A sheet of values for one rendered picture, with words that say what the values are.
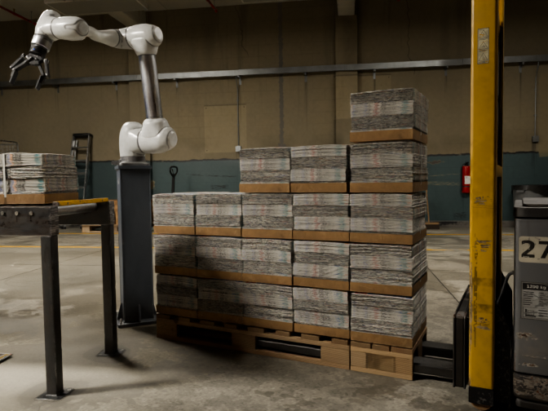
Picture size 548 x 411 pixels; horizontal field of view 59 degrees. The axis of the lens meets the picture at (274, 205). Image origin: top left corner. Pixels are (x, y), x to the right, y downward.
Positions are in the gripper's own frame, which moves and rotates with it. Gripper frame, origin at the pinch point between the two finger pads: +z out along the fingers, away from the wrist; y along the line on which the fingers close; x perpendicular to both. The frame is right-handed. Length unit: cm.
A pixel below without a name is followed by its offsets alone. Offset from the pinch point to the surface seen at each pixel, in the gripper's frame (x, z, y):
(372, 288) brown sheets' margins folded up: -12, 57, -185
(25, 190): 7, 52, -25
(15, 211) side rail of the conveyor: 18, 64, -30
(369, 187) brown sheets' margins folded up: 2, 15, -174
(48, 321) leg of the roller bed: 6, 104, -54
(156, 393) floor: -7, 122, -103
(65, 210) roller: 0, 56, -41
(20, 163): 9.6, 41.4, -19.2
